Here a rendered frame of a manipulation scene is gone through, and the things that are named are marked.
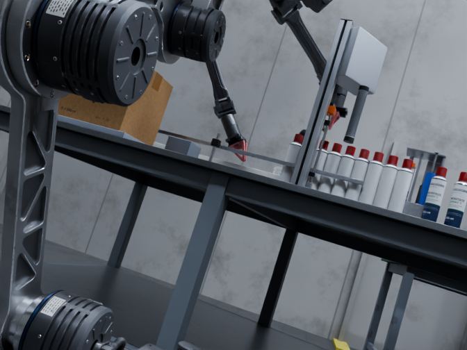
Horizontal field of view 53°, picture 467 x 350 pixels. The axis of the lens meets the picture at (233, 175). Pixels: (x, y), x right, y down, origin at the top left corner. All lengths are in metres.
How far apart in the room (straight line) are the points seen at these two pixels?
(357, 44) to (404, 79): 2.98
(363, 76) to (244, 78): 2.99
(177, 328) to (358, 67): 1.08
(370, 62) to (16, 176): 1.30
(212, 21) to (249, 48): 3.55
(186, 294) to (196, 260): 0.10
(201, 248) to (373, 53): 0.95
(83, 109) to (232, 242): 2.86
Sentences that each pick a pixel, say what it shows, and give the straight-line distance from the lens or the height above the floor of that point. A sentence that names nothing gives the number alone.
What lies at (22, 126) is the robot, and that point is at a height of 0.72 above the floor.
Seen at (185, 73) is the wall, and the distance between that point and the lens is 4.82.
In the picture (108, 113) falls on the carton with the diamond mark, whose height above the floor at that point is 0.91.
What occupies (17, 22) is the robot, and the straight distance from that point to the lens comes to 0.81.
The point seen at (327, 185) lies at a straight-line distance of 1.78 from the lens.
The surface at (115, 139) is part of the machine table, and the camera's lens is 1.59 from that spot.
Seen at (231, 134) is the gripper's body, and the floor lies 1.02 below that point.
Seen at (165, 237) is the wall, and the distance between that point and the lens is 4.54.
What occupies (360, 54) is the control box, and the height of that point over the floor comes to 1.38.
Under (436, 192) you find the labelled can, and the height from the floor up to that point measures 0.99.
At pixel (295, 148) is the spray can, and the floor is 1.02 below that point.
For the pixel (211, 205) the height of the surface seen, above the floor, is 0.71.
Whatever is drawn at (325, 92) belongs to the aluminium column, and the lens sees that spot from 1.72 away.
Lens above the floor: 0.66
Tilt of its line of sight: 6 degrees up
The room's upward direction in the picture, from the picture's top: 18 degrees clockwise
